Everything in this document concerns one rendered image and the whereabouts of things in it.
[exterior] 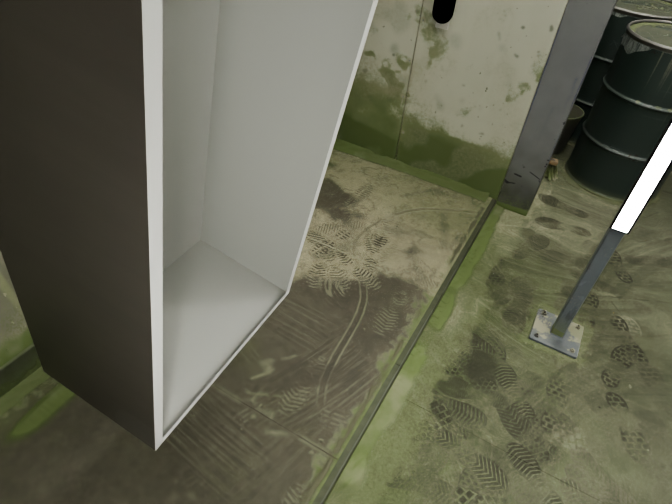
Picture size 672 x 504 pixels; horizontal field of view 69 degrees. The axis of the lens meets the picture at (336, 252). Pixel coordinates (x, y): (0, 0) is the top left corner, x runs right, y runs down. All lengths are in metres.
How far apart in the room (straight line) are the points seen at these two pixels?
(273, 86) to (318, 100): 0.12
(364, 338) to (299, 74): 1.18
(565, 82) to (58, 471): 2.55
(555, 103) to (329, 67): 1.73
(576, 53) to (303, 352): 1.79
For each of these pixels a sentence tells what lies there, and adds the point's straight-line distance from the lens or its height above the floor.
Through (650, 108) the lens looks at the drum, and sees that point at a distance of 3.15.
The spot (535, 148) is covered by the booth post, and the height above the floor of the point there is 0.41.
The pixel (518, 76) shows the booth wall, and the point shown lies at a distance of 2.67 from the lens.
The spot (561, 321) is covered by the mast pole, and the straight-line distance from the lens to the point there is 2.27.
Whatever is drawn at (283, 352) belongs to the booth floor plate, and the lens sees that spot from 1.94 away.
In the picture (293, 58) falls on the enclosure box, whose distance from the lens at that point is 1.15.
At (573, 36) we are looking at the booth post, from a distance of 2.59.
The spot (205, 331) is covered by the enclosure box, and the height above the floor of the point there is 0.48.
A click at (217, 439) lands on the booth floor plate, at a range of 1.77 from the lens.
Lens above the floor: 1.61
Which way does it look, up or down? 42 degrees down
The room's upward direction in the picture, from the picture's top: 6 degrees clockwise
